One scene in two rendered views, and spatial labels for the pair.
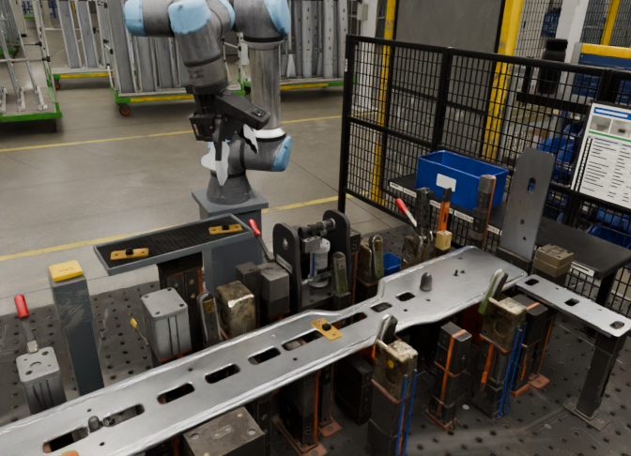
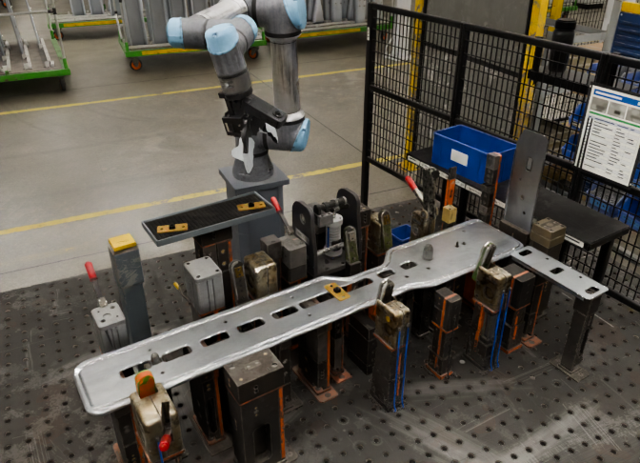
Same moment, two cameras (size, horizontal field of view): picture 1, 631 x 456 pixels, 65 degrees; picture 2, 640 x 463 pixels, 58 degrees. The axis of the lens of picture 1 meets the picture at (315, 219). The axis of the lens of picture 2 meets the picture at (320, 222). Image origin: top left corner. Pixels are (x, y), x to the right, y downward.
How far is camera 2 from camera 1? 44 cm
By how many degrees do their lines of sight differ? 5
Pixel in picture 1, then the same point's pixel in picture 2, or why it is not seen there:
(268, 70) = (287, 62)
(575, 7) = not seen: outside the picture
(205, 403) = (238, 347)
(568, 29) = not seen: outside the picture
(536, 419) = (523, 372)
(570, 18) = not seen: outside the picture
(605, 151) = (603, 130)
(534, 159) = (531, 140)
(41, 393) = (112, 337)
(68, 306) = (125, 271)
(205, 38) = (234, 57)
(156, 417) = (201, 355)
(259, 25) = (279, 23)
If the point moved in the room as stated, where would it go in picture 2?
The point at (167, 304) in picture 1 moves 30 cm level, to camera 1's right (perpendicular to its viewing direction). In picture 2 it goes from (206, 270) to (317, 273)
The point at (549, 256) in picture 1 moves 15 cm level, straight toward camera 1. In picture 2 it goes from (543, 230) to (531, 251)
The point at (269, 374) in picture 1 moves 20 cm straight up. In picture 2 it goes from (288, 326) to (286, 262)
